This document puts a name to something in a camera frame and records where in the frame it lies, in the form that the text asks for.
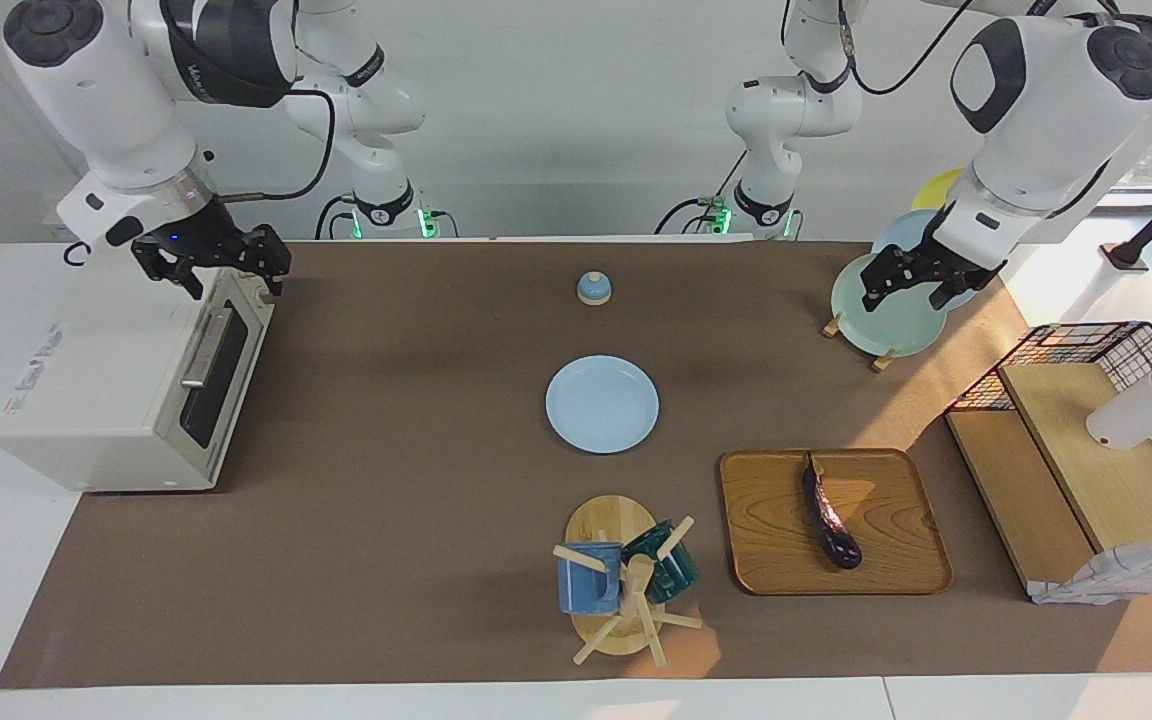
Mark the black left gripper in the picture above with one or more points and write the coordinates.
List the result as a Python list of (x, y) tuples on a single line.
[(926, 268)]

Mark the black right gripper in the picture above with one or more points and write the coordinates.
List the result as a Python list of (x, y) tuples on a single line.
[(206, 240)]

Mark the dark purple eggplant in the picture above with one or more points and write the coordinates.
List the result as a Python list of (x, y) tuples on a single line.
[(831, 525)]

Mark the light blue plate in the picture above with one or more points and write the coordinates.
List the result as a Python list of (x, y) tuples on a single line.
[(601, 405)]

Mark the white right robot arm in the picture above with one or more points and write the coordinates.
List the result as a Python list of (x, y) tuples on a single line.
[(116, 100)]

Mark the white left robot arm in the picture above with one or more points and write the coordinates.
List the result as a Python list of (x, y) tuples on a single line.
[(1046, 120)]

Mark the white toaster oven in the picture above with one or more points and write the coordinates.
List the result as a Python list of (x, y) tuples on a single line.
[(96, 370)]

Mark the mint green plate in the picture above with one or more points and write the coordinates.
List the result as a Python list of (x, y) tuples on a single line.
[(896, 325)]

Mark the pale blue plate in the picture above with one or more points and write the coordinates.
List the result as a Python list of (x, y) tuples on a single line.
[(901, 232)]

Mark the wooden plate rack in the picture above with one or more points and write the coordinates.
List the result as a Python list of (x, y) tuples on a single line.
[(883, 361)]

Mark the yellow plate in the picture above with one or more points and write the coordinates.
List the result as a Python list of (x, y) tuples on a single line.
[(936, 190)]

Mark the white power strip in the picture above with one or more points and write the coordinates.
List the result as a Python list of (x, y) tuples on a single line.
[(54, 228)]

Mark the white bottle with clear cap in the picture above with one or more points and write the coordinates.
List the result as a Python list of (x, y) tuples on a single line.
[(1136, 415)]

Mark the wooden serving tray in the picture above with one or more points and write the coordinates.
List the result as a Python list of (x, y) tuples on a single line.
[(766, 520)]

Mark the wooden step shelf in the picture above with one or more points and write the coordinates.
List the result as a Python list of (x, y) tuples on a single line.
[(1106, 480)]

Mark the brown table mat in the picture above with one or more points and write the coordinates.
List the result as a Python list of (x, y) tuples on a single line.
[(416, 480)]

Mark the blue call bell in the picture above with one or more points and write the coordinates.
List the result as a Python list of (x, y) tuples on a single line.
[(594, 290)]

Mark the patterned white cloth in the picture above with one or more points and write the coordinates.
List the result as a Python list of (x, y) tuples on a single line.
[(1126, 575)]

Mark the dark green mug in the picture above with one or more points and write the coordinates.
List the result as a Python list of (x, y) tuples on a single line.
[(676, 575)]

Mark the wooden mug tree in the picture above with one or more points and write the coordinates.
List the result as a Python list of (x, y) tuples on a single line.
[(611, 520)]

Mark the blue mug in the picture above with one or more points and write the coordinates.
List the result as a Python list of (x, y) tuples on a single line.
[(586, 585)]

